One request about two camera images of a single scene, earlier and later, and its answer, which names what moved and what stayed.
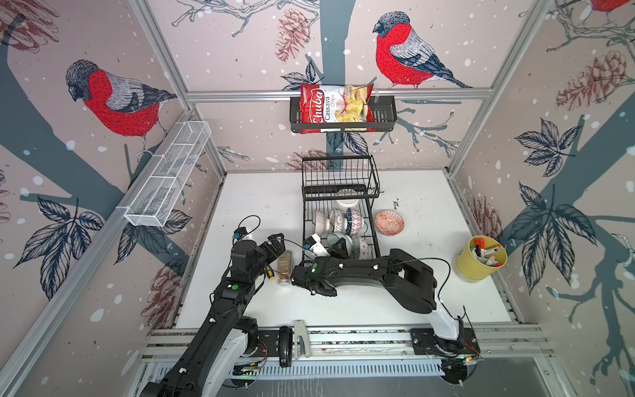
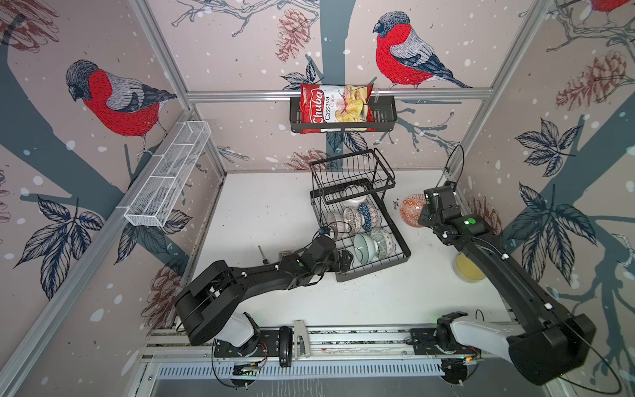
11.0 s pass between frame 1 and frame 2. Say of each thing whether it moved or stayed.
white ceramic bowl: moved
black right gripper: moved
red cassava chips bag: stayed
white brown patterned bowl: moved
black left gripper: moved
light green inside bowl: moved
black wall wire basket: stayed
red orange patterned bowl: moved
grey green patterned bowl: moved
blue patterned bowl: moved
